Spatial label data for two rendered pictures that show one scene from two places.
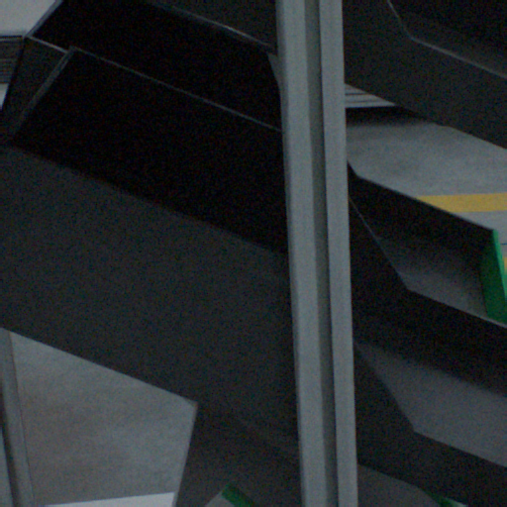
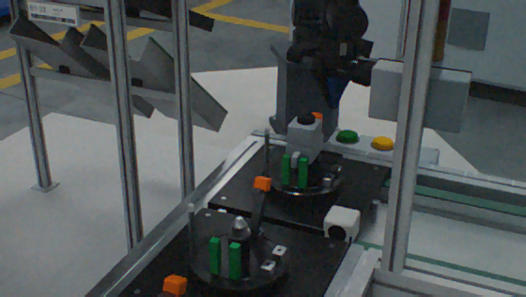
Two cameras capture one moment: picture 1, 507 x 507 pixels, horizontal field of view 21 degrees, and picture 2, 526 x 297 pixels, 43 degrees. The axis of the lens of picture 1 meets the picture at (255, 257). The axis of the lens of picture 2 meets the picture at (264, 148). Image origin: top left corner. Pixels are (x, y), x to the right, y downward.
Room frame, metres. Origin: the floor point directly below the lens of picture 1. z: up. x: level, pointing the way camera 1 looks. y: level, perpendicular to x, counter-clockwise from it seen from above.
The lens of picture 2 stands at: (-0.13, 0.83, 1.53)
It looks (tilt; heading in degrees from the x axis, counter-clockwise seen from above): 27 degrees down; 296
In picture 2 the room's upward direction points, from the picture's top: 1 degrees clockwise
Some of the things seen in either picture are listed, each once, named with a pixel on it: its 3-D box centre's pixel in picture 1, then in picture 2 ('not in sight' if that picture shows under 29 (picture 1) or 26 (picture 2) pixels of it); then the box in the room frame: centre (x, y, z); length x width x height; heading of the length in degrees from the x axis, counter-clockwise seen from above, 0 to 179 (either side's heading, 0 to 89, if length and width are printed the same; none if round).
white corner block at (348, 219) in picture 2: not in sight; (341, 226); (0.13, 0.02, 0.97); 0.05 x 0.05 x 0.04; 4
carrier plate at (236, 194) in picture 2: not in sight; (302, 188); (0.24, -0.08, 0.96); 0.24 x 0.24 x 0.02; 4
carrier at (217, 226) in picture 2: not in sight; (239, 242); (0.22, 0.18, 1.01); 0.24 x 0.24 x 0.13; 4
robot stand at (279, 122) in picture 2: not in sight; (307, 92); (0.40, -0.48, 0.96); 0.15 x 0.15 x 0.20; 41
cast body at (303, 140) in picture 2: not in sight; (302, 137); (0.24, -0.06, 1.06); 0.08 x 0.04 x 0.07; 94
